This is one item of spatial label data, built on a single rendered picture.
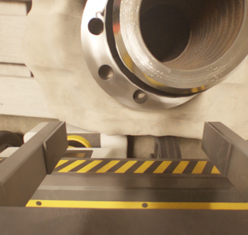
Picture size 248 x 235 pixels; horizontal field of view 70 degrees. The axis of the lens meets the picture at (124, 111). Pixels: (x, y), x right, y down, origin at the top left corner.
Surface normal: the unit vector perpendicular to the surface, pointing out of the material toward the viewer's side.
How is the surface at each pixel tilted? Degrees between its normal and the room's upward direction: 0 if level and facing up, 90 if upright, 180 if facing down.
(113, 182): 0
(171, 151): 52
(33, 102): 0
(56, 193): 0
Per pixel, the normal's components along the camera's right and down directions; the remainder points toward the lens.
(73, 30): 0.79, 0.37
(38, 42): 0.43, 0.55
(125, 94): -0.03, 0.29
